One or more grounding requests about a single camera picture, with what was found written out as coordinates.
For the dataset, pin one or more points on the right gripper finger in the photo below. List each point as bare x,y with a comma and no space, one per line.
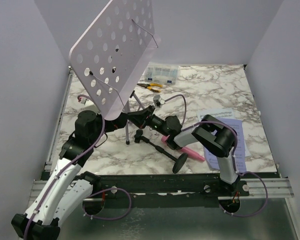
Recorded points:
138,118
150,110

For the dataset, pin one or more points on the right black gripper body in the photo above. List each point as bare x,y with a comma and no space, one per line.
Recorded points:
145,116

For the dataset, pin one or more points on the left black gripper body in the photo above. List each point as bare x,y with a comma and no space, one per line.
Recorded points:
111,125

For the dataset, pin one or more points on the lilac music stand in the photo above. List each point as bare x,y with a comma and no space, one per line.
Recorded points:
111,55

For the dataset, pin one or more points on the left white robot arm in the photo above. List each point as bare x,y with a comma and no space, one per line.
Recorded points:
44,218

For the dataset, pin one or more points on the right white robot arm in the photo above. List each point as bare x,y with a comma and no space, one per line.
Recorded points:
218,138

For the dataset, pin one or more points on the clear plastic screw box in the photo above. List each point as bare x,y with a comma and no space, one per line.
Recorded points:
165,74

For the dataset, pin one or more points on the black microphone stand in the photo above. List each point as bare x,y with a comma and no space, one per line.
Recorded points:
178,162

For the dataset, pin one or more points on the pink toy microphone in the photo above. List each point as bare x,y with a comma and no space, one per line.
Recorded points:
192,154

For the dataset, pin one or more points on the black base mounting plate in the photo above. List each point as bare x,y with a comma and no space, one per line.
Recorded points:
159,191

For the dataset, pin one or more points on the white sheet music page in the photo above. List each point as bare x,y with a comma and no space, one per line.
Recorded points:
222,114

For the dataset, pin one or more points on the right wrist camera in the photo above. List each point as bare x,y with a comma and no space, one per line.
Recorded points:
158,101

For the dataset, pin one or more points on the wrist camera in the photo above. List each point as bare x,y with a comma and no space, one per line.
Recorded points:
82,100
158,101

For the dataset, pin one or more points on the yellow handled pliers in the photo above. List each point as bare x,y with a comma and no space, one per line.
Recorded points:
153,87

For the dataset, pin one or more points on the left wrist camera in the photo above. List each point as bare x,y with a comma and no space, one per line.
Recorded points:
82,100

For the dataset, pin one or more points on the aluminium frame rail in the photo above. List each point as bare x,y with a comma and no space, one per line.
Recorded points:
277,188

